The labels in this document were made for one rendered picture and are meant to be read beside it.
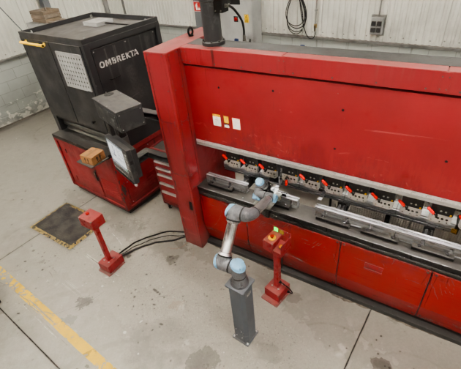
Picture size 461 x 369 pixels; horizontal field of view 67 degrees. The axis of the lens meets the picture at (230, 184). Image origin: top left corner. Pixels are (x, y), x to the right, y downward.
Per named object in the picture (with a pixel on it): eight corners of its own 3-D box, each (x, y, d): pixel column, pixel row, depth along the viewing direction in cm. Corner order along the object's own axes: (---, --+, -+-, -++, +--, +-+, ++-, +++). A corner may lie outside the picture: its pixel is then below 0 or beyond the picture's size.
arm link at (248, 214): (253, 214, 261) (279, 191, 299) (241, 211, 265) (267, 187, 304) (252, 228, 265) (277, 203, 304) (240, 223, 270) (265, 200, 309)
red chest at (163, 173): (165, 209, 486) (148, 148, 427) (186, 189, 519) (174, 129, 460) (193, 220, 463) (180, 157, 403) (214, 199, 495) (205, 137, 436)
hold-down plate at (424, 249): (410, 249, 281) (411, 246, 280) (411, 244, 285) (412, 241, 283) (453, 262, 267) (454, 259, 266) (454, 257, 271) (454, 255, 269)
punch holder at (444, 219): (426, 220, 264) (432, 203, 254) (428, 213, 270) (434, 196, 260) (449, 226, 257) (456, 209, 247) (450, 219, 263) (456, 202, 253)
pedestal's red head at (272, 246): (263, 248, 324) (262, 234, 314) (273, 239, 333) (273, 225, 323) (281, 258, 313) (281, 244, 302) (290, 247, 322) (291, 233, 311)
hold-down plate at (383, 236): (360, 233, 300) (360, 230, 298) (361, 228, 304) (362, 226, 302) (397, 244, 286) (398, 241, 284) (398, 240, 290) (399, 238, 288)
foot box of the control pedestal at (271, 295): (260, 297, 359) (260, 290, 352) (274, 281, 373) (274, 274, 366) (276, 307, 348) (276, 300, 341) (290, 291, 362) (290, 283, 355)
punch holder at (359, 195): (347, 198, 292) (349, 182, 282) (350, 192, 298) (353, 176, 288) (365, 203, 285) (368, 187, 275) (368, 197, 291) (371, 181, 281)
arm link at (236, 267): (241, 282, 270) (241, 271, 262) (227, 276, 275) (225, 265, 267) (249, 271, 278) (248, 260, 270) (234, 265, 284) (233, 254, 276)
